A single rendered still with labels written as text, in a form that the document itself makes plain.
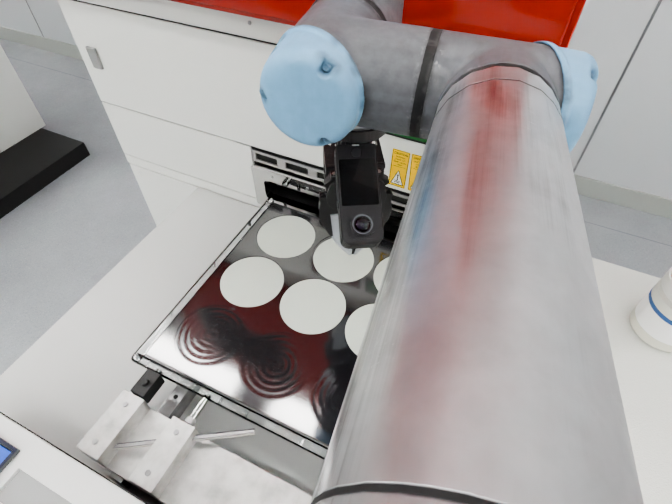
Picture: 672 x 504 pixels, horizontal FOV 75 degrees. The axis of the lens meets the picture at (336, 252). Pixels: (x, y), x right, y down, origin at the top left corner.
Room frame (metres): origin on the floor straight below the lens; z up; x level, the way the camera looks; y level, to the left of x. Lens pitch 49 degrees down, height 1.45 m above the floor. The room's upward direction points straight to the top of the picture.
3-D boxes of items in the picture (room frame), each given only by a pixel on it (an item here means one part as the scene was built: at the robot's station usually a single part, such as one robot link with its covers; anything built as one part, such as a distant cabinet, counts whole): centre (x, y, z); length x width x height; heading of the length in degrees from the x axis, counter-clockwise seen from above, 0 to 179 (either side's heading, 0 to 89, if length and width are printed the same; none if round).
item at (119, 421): (0.20, 0.28, 0.89); 0.08 x 0.03 x 0.03; 154
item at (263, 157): (0.58, -0.04, 0.96); 0.44 x 0.01 x 0.02; 64
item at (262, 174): (0.57, -0.04, 0.89); 0.44 x 0.02 x 0.10; 64
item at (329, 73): (0.32, -0.01, 1.29); 0.11 x 0.11 x 0.08; 73
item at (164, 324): (0.45, 0.20, 0.90); 0.37 x 0.01 x 0.01; 154
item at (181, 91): (0.66, 0.11, 1.02); 0.82 x 0.03 x 0.40; 64
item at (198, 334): (0.38, 0.03, 0.90); 0.34 x 0.34 x 0.01; 64
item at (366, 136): (0.43, -0.02, 1.13); 0.09 x 0.08 x 0.12; 5
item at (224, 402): (0.21, 0.11, 0.90); 0.38 x 0.01 x 0.01; 64
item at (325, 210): (0.40, 0.00, 1.07); 0.05 x 0.02 x 0.09; 95
